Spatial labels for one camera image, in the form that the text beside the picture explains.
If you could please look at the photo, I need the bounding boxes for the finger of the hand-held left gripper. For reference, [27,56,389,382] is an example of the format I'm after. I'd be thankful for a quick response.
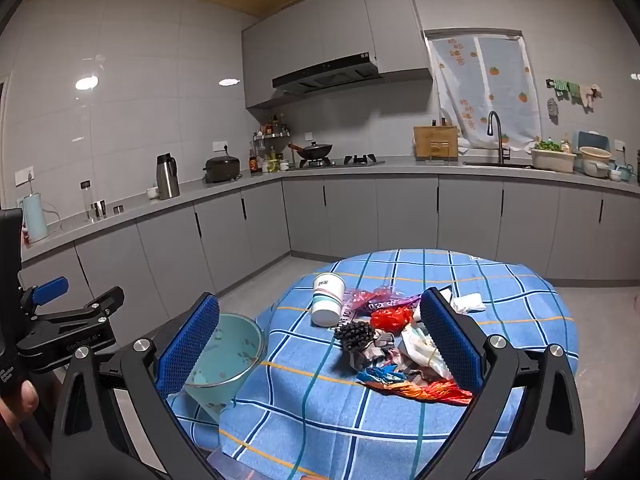
[16,286,125,373]
[17,276,70,318]

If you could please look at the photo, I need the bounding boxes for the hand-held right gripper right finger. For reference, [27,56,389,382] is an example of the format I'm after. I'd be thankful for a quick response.
[420,287,588,480]

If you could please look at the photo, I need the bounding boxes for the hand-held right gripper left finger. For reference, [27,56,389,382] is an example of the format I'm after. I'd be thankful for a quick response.
[50,292,221,480]

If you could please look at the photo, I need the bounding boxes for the white paper towel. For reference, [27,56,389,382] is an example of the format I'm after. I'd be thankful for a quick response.
[450,292,487,315]

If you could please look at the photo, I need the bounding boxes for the teal plastic bin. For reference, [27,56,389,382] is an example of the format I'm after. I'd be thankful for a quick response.
[184,312,265,411]

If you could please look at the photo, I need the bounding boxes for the red snack wrapper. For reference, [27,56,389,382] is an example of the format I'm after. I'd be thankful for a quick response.
[356,366,473,405]

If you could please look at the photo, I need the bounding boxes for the red plastic bag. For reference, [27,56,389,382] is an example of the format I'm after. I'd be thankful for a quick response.
[370,306,415,333]

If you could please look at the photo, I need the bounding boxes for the purple snack wrapper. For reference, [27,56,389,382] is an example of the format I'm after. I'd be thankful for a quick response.
[350,295,423,318]

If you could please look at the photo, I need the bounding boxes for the person's left hand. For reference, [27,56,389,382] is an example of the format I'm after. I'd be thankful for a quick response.
[0,381,40,433]

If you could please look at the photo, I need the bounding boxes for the white crumpled wrapper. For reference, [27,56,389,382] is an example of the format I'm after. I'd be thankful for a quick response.
[400,320,453,380]

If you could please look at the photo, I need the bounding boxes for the light blue kettle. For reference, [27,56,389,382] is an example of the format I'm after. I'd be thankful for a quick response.
[19,194,51,243]

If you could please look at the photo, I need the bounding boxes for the grey patterned wrapper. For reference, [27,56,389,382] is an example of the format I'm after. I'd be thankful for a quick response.
[347,332,401,371]

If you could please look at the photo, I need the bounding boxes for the clear glass bottle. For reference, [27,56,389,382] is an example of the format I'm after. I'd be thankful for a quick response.
[80,180,97,222]

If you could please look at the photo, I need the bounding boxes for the black dotted scrap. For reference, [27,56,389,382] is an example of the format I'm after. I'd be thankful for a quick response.
[332,321,375,350]

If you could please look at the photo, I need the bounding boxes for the white paper cup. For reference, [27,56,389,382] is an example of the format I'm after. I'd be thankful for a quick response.
[311,272,347,327]

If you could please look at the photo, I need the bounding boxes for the grey kitchen counter cabinets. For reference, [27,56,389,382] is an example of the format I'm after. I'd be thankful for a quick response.
[20,157,640,341]

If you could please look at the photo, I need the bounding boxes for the blue plaid tablecloth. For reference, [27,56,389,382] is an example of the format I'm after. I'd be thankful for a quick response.
[166,247,581,480]

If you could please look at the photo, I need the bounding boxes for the steel thermos jug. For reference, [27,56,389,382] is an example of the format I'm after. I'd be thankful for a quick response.
[156,153,181,200]

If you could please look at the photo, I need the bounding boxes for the black rice cooker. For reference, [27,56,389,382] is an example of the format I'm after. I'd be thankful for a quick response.
[204,156,241,184]

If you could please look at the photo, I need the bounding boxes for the wooden knife block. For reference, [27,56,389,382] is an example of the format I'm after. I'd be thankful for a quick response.
[413,125,460,161]

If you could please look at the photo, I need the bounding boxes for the black gas stove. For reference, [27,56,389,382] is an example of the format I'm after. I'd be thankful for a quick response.
[299,154,386,168]

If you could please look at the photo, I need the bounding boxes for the black kitchen faucet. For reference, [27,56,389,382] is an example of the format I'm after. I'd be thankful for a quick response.
[487,111,508,165]

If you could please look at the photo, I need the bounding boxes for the beige plastic basin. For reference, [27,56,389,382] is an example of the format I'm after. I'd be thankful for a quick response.
[530,147,577,173]

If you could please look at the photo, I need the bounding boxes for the metal spice rack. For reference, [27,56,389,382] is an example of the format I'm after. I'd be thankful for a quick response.
[252,115,291,141]

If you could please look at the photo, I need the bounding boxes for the white pot with colander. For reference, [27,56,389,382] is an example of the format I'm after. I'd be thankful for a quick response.
[579,146,613,178]

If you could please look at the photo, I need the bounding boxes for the black wok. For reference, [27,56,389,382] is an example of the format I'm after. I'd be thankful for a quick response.
[287,141,333,161]

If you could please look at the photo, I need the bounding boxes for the printed window curtain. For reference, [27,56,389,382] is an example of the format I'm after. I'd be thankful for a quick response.
[425,30,543,153]

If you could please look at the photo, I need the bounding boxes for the green hanging cloth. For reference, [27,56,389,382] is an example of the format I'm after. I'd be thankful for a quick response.
[546,79,582,97]

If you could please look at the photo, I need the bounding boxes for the beige hanging cloth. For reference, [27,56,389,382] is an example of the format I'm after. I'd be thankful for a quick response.
[580,81,603,110]

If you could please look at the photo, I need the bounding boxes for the black range hood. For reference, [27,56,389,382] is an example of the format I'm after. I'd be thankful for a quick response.
[271,51,383,96]

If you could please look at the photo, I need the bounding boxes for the grey upper cabinets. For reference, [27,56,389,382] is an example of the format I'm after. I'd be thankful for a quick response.
[241,0,433,110]

